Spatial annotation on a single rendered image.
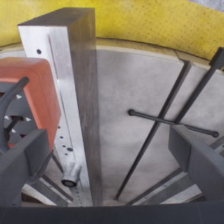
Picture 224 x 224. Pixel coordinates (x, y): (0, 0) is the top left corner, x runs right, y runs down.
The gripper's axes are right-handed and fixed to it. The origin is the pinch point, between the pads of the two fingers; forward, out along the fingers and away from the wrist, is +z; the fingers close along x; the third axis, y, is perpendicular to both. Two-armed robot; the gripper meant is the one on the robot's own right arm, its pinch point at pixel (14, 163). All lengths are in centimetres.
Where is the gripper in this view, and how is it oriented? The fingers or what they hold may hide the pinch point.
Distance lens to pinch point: 29.1
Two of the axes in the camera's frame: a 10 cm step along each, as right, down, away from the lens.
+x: 10.0, 0.8, -0.6
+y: -0.2, 7.7, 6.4
